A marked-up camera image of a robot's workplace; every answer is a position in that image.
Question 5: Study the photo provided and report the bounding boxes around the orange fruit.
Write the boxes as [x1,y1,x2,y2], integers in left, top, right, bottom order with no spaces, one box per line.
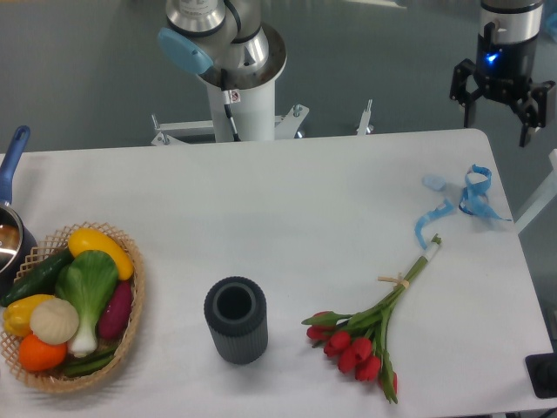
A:
[18,334,67,372]

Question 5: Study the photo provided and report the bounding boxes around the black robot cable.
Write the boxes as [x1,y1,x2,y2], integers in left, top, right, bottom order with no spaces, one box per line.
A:
[219,68,242,142]

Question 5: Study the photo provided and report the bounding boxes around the dark grey ribbed vase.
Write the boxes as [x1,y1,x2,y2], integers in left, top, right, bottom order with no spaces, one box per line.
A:
[204,276,268,365]

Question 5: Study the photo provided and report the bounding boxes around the yellow bell pepper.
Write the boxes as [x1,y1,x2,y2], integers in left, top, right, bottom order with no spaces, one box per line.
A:
[3,294,55,337]

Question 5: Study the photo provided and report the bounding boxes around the green bean pods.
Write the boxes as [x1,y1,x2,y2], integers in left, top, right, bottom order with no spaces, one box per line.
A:
[62,346,117,378]

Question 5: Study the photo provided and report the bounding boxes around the black device at edge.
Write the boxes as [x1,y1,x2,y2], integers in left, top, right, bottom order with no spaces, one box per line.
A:
[525,353,556,399]

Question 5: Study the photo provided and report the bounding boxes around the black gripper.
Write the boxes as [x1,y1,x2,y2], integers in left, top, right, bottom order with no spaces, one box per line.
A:
[449,22,555,147]

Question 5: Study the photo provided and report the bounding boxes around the woven wicker basket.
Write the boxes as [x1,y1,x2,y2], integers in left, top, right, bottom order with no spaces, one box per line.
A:
[1,222,145,394]

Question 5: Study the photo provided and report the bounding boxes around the red tulip bouquet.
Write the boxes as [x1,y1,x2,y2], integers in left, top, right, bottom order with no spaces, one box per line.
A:
[302,235,442,404]

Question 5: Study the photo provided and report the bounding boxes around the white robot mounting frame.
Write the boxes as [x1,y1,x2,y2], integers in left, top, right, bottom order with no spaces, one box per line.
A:
[150,77,374,147]

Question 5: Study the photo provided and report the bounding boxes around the white frame bar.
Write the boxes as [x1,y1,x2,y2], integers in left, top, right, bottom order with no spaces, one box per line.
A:
[514,149,556,234]

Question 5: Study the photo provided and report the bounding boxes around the blue ribbon strip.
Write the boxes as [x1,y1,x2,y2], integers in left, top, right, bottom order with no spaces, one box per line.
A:
[414,199,455,250]

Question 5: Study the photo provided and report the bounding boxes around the purple sweet potato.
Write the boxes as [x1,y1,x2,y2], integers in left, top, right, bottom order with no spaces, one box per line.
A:
[97,281,132,340]

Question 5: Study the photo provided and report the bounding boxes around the blue handled saucepan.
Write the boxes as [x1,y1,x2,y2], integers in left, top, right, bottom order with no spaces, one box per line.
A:
[1,125,37,296]

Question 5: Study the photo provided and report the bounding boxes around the green cucumber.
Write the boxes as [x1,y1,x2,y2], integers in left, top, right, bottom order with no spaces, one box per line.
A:
[1,248,73,307]

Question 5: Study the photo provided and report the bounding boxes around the yellow squash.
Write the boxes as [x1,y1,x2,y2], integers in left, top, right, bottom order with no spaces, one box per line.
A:
[68,227,134,280]

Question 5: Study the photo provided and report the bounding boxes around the light blue cap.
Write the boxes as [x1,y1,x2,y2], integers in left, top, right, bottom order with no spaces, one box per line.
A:
[422,174,446,192]

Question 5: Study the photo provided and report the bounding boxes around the green bok choy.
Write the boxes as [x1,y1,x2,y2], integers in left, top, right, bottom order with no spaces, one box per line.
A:
[55,250,118,358]

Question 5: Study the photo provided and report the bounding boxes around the blue tangled ribbon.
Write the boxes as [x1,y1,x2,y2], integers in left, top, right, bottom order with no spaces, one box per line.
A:
[459,164,512,221]

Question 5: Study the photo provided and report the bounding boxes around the white garlic bulb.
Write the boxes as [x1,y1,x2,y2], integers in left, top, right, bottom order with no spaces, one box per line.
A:
[30,298,79,345]

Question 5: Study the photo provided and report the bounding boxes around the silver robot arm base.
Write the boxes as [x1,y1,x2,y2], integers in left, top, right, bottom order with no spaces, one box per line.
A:
[158,0,286,90]

